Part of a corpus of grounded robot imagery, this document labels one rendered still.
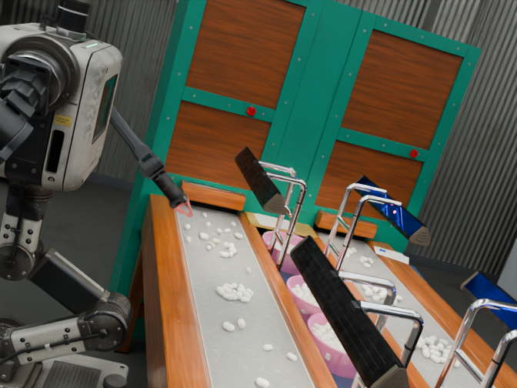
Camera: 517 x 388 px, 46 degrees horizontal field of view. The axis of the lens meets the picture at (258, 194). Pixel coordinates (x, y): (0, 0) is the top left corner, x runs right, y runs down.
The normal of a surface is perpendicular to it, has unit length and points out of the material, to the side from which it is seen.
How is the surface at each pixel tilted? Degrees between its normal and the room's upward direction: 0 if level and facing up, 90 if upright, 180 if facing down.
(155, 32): 90
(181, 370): 0
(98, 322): 89
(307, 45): 90
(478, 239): 90
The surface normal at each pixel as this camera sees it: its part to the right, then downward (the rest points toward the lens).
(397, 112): 0.20, 0.33
